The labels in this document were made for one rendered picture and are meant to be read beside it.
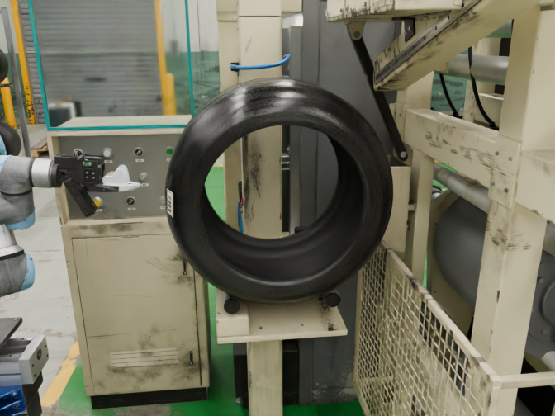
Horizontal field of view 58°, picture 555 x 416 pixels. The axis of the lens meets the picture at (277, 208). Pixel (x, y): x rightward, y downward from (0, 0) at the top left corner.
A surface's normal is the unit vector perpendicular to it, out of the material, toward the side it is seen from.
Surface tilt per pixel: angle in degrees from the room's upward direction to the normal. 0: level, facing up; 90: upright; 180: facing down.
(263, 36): 90
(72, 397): 0
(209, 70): 90
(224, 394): 0
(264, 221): 90
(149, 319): 89
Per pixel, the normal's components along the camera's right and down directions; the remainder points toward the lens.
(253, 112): 0.05, 0.14
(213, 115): -0.37, -0.33
